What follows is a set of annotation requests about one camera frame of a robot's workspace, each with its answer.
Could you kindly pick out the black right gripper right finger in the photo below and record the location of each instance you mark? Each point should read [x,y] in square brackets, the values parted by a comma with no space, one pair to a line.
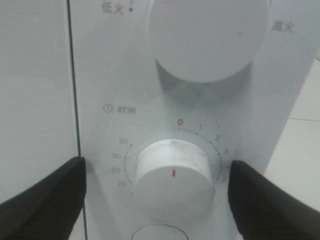
[263,211]

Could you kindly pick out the white microwave door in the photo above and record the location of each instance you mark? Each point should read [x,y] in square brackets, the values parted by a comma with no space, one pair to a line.
[38,130]

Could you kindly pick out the round white door button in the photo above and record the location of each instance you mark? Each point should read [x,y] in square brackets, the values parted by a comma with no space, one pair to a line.
[159,232]

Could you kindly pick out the white microwave oven body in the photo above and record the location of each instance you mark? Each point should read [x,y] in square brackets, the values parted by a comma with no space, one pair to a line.
[126,101]

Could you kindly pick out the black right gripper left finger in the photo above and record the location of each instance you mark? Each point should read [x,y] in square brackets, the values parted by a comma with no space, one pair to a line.
[49,209]

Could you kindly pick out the white microwave knob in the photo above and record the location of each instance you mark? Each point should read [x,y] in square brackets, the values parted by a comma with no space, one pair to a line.
[204,41]
[173,181]

